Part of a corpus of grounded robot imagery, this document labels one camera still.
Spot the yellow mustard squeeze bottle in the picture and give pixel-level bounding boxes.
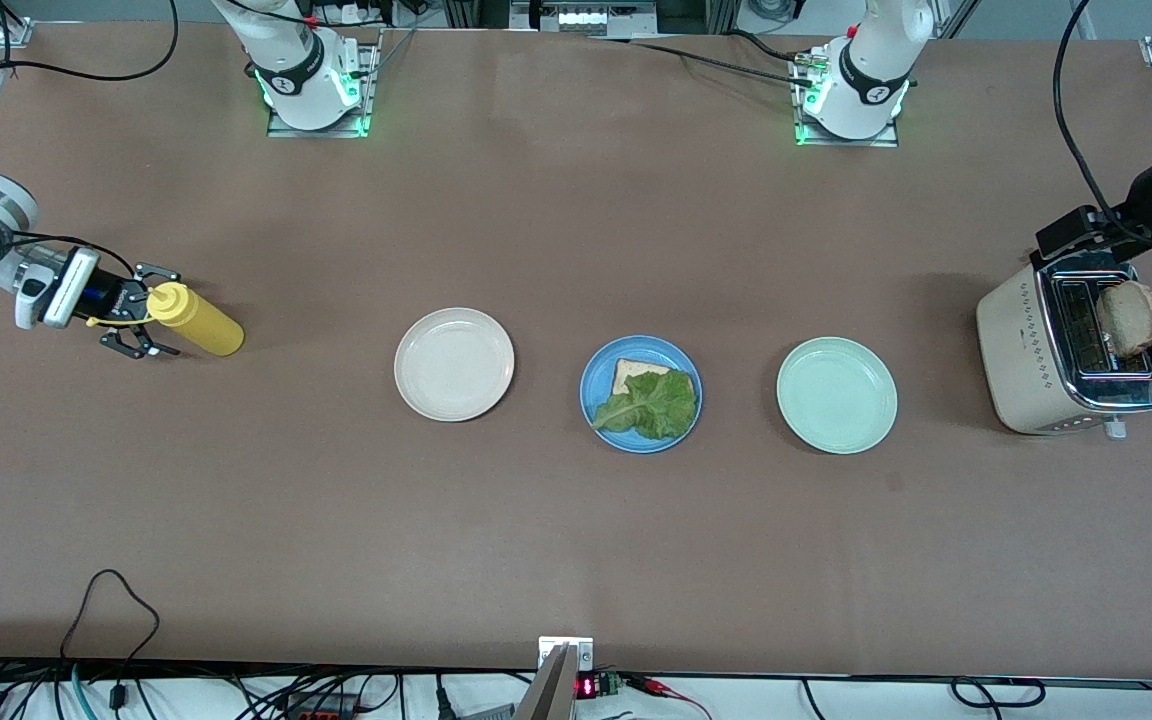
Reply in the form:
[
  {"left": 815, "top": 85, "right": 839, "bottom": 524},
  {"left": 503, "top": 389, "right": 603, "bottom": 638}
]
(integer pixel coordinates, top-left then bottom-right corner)
[{"left": 86, "top": 283, "right": 245, "bottom": 357}]

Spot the white metal bracket plate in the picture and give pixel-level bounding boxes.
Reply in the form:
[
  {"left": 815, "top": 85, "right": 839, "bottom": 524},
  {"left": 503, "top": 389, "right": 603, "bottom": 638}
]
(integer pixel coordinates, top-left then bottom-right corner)
[{"left": 539, "top": 637, "right": 595, "bottom": 673}]

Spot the red clip lead wire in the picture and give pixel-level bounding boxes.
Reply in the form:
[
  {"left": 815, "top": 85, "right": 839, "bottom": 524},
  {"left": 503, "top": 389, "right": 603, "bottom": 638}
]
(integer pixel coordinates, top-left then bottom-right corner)
[{"left": 626, "top": 675, "right": 712, "bottom": 720}]

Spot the beige round plate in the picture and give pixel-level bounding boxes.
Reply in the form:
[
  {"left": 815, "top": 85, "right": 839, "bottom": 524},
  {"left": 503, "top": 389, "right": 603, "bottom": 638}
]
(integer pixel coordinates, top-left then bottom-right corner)
[{"left": 394, "top": 307, "right": 516, "bottom": 422}]

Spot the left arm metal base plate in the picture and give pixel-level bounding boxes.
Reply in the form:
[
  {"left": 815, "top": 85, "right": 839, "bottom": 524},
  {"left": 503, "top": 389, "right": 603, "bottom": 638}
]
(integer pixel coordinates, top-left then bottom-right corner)
[{"left": 794, "top": 50, "right": 902, "bottom": 149}]

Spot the thick black table cable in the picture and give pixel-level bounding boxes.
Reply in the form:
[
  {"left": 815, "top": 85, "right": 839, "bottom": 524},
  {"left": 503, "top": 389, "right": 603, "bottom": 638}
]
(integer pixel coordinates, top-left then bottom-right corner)
[{"left": 586, "top": 35, "right": 817, "bottom": 86}]

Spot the beige chrome toaster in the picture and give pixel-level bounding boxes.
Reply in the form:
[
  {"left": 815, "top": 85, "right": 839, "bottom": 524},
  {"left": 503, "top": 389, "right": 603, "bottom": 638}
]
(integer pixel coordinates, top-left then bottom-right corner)
[{"left": 976, "top": 245, "right": 1152, "bottom": 441}]

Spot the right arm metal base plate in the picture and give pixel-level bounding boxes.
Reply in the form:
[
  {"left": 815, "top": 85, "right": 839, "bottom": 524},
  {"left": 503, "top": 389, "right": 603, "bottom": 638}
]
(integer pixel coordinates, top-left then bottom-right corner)
[{"left": 266, "top": 30, "right": 382, "bottom": 139}]

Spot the brown bread slice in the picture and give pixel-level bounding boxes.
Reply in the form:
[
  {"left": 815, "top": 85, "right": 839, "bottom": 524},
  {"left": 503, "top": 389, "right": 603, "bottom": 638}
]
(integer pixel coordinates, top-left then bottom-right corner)
[
  {"left": 1096, "top": 282, "right": 1152, "bottom": 359},
  {"left": 612, "top": 358, "right": 677, "bottom": 396}
]

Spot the grey lit control box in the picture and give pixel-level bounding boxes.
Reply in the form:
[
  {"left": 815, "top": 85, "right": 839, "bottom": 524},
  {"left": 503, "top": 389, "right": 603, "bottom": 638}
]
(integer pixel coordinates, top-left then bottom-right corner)
[{"left": 511, "top": 0, "right": 657, "bottom": 36}]

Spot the thin black looped cable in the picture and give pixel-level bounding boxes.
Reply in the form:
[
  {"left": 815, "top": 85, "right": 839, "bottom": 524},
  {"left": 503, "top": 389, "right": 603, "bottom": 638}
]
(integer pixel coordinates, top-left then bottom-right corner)
[{"left": 61, "top": 570, "right": 160, "bottom": 661}]

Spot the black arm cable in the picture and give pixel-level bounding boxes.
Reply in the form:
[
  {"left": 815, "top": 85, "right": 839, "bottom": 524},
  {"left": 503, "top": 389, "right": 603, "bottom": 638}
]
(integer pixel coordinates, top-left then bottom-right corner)
[
  {"left": 0, "top": 0, "right": 180, "bottom": 286},
  {"left": 1053, "top": 0, "right": 1137, "bottom": 241}
]

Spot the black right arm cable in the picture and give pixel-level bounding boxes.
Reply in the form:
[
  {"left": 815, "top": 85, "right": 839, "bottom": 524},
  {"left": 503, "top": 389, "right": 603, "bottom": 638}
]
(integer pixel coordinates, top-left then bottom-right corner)
[{"left": 0, "top": 0, "right": 180, "bottom": 286}]

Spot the green lettuce leaf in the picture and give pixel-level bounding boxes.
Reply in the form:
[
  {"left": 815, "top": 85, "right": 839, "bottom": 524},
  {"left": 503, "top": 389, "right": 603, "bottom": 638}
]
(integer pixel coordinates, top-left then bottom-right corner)
[{"left": 591, "top": 368, "right": 699, "bottom": 441}]

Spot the light green round plate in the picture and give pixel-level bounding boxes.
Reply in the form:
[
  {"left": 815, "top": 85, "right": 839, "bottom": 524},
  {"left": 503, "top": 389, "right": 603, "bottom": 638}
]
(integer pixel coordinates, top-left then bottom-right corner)
[{"left": 776, "top": 337, "right": 899, "bottom": 456}]

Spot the blue round plate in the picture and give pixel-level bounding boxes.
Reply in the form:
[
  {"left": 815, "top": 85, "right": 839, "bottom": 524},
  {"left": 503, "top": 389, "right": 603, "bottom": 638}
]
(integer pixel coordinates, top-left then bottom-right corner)
[{"left": 579, "top": 335, "right": 704, "bottom": 455}]

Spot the grey aluminium camera post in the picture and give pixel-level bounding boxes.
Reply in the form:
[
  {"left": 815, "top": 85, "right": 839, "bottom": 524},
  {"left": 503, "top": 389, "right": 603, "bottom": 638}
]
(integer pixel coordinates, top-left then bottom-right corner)
[{"left": 511, "top": 645, "right": 577, "bottom": 720}]

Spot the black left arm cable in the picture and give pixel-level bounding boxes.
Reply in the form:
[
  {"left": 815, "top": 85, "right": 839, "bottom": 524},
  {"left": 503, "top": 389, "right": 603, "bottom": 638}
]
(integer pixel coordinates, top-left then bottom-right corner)
[{"left": 1053, "top": 0, "right": 1137, "bottom": 241}]

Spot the black coiled cable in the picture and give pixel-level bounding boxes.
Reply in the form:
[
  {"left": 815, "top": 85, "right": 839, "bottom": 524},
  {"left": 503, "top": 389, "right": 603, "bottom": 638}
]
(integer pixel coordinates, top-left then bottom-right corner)
[{"left": 951, "top": 678, "right": 1047, "bottom": 709}]

